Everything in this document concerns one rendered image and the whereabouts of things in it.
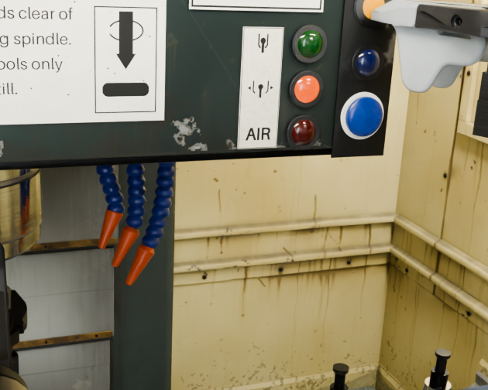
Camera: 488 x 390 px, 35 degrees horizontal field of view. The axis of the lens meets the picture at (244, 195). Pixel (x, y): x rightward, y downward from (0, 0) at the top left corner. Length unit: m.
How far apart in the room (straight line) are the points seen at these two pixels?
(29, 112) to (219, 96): 0.13
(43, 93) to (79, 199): 0.70
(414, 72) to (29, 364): 0.93
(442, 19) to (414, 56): 0.04
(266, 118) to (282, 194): 1.21
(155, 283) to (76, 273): 0.15
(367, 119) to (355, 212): 1.28
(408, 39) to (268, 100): 0.11
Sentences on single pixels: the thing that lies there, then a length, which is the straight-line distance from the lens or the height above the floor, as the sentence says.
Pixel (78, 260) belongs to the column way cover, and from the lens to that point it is 1.24.
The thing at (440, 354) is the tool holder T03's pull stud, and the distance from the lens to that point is 0.78.
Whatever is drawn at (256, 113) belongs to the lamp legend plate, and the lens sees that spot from 0.55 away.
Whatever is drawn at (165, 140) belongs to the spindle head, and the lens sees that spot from 0.53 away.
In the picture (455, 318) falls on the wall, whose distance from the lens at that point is 1.76.
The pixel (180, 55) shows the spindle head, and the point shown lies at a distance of 0.52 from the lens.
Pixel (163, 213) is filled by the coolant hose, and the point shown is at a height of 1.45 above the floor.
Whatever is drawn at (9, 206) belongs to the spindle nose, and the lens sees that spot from 0.67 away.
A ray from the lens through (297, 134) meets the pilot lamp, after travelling 0.56.
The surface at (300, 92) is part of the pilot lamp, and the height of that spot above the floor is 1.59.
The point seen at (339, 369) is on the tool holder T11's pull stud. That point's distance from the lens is 0.72.
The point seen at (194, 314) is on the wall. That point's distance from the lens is 1.80.
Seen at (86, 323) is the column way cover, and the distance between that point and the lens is 1.29.
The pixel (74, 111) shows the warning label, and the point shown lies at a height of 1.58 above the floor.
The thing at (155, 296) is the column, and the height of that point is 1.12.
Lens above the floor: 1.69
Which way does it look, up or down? 17 degrees down
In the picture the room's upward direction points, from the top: 3 degrees clockwise
